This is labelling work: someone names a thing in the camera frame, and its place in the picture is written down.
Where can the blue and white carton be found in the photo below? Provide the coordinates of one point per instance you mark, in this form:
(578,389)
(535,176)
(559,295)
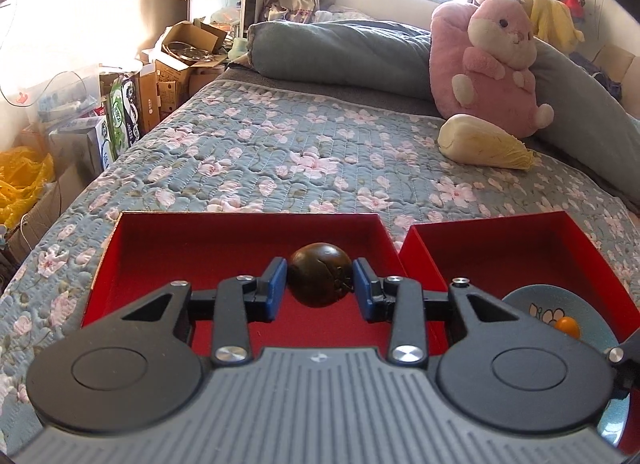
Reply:
(85,143)

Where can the open cardboard box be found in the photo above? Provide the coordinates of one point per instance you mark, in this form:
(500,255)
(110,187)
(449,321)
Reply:
(172,86)

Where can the blue plate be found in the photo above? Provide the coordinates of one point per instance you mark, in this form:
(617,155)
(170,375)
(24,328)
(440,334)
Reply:
(530,305)

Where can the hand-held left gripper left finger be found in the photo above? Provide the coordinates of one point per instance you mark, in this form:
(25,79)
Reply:
(277,291)

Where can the small red tray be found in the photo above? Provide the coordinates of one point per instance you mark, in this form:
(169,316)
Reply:
(480,249)

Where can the red cloth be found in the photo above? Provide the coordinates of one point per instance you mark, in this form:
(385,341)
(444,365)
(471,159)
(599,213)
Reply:
(570,3)

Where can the orange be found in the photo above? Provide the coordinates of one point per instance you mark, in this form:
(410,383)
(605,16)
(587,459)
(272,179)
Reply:
(568,327)

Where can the yellow plastic bag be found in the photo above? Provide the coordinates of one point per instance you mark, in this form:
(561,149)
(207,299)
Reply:
(22,183)

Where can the grey-blue duvet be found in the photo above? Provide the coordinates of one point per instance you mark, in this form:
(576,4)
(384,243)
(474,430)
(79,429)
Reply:
(340,48)

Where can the napa cabbage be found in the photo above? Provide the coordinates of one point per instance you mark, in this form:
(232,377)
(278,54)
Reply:
(480,143)

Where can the plain cardboard box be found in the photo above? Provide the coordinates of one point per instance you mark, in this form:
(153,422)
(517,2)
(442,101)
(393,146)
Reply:
(615,68)

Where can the green and white carton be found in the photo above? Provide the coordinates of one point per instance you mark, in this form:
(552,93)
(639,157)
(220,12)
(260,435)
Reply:
(120,113)

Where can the metal pot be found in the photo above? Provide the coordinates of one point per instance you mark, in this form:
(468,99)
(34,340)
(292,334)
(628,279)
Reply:
(192,51)

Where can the yellow plush toy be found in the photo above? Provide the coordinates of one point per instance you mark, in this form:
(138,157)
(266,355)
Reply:
(550,13)

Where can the narrow cardboard box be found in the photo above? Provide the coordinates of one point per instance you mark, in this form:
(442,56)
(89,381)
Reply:
(149,98)

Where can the low cardboard box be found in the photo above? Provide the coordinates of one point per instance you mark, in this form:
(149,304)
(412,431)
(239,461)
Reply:
(55,204)

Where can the large red tray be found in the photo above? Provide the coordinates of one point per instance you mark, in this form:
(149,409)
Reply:
(150,254)

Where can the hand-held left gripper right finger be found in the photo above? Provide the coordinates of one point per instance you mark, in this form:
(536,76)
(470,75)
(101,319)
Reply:
(362,294)

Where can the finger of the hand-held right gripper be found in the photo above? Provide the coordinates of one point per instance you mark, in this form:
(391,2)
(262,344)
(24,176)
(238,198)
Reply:
(625,369)

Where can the clear plastic storage box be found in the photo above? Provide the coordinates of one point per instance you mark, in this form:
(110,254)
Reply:
(65,93)

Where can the dark tomato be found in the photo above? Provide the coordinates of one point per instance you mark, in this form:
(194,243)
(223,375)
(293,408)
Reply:
(315,274)

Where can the pink plush rabbit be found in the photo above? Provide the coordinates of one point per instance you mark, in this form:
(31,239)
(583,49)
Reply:
(480,78)

